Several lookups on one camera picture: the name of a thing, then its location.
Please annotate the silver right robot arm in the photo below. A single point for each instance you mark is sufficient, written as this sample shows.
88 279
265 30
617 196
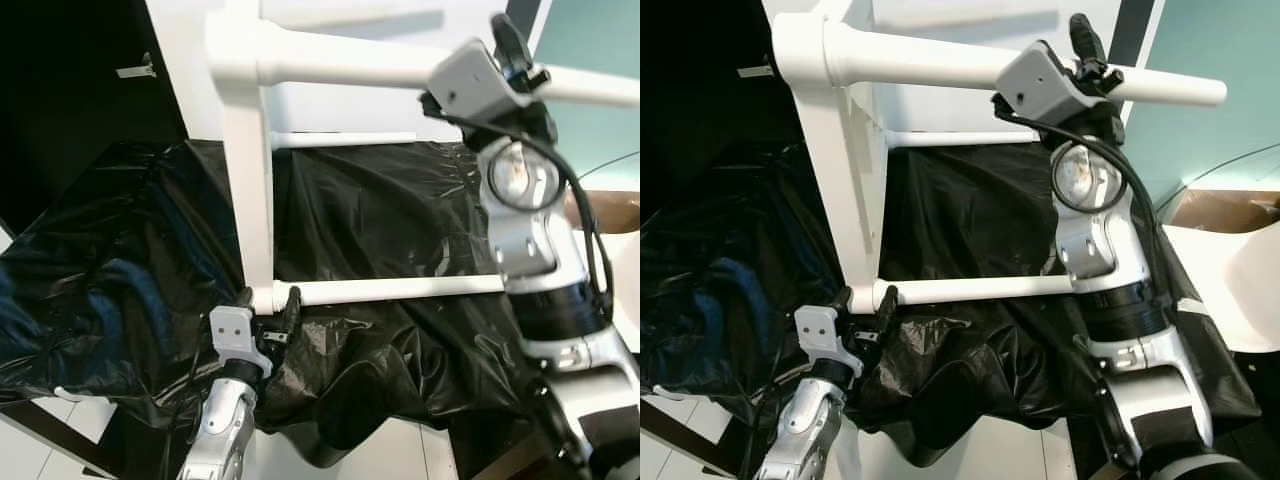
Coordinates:
540 260
1110 260

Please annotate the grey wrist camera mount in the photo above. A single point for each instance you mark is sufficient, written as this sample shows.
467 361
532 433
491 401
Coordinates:
1040 85
822 335
475 80
235 335

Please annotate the brown cardboard box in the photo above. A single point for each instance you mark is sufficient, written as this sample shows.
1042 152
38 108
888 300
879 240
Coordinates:
1225 208
612 210

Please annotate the white tape strip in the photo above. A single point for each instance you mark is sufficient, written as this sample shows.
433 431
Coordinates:
1192 306

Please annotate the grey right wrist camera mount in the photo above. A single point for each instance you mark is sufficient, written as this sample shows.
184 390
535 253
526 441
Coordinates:
475 80
1040 85

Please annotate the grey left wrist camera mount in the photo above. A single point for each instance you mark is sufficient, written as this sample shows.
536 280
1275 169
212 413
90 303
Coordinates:
235 335
822 335

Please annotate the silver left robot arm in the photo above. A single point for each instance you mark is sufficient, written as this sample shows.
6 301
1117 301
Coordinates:
805 430
225 430

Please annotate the white side table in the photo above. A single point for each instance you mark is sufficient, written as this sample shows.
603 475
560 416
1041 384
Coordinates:
1225 290
622 280

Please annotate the black vertical post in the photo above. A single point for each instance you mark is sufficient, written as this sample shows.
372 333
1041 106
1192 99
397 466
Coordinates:
1132 30
528 18

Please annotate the black plastic sheet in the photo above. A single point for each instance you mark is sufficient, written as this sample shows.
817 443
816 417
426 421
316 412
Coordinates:
380 220
980 220

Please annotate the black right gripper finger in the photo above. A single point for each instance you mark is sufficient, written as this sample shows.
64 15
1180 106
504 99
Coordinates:
510 40
1087 40

